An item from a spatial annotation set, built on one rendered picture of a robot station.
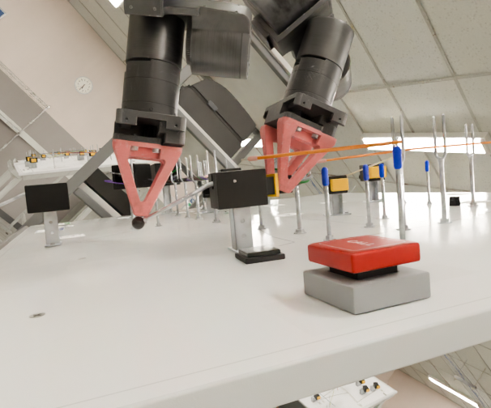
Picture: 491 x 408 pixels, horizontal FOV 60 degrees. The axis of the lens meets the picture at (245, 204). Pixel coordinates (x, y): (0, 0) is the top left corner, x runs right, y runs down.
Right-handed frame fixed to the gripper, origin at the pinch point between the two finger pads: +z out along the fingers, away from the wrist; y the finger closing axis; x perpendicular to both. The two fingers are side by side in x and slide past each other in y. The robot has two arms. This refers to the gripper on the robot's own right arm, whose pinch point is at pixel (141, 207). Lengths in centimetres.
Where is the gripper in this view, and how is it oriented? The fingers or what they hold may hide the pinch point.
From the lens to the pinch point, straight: 46.1
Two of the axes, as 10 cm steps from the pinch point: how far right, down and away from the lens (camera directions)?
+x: -9.5, -0.8, -2.9
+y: -2.8, -0.4, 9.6
